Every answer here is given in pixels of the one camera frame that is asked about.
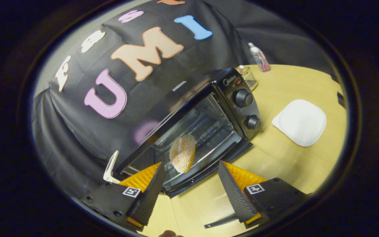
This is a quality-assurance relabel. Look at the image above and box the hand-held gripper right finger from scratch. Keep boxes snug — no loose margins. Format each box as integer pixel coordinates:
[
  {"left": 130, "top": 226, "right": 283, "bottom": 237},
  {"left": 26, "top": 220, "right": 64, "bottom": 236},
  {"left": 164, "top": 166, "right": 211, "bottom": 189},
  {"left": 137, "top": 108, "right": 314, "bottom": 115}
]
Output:
[{"left": 218, "top": 160, "right": 310, "bottom": 229}]

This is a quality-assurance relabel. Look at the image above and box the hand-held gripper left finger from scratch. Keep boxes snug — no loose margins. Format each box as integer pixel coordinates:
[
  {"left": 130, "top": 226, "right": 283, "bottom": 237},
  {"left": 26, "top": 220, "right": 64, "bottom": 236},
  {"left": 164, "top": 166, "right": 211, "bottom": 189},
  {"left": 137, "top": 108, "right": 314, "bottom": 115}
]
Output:
[{"left": 72, "top": 161, "right": 167, "bottom": 232}]

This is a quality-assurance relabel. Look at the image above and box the sugared round bread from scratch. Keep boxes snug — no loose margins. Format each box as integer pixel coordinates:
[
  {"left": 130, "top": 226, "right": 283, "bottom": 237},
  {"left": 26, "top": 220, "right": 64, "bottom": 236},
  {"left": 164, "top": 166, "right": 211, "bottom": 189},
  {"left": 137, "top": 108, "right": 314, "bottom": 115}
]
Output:
[{"left": 169, "top": 134, "right": 197, "bottom": 173}]

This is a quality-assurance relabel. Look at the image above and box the black toaster oven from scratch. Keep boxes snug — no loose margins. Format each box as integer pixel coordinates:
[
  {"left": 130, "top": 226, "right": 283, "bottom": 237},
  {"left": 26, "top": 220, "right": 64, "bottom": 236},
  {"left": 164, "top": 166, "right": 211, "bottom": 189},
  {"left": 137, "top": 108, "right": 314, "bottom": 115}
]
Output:
[{"left": 114, "top": 67, "right": 262, "bottom": 229}]

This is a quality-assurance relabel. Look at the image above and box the white bread toaster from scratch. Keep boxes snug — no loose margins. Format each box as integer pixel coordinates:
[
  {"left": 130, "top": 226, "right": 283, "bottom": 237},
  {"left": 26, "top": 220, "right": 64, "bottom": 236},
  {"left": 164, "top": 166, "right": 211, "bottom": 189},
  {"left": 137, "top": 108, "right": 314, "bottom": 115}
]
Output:
[{"left": 103, "top": 150, "right": 121, "bottom": 184}]

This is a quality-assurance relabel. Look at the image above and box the black backdrop cloth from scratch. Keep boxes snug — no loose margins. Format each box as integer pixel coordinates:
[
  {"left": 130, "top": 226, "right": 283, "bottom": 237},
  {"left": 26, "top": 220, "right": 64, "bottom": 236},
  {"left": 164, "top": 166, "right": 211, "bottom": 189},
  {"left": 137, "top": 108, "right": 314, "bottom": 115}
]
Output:
[{"left": 32, "top": 0, "right": 335, "bottom": 198}]

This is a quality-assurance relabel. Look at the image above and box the white square plate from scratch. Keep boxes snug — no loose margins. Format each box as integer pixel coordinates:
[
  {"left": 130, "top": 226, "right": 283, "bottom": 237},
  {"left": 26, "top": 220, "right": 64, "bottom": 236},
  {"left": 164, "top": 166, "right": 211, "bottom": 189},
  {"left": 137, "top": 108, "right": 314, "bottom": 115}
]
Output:
[{"left": 271, "top": 99, "right": 327, "bottom": 147}]

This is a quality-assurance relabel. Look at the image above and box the pink labelled drink bottle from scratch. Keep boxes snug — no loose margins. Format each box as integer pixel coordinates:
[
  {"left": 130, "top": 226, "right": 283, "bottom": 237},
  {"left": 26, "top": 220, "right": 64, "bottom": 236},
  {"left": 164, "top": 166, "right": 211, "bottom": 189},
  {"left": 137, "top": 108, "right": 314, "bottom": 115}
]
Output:
[{"left": 248, "top": 42, "right": 271, "bottom": 72}]

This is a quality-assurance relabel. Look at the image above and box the small wire basket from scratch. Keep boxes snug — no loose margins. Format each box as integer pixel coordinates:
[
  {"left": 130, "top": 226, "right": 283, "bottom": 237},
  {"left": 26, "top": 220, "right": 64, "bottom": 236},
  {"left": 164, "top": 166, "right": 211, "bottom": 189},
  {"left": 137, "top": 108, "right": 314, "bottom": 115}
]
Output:
[{"left": 239, "top": 66, "right": 259, "bottom": 92}]

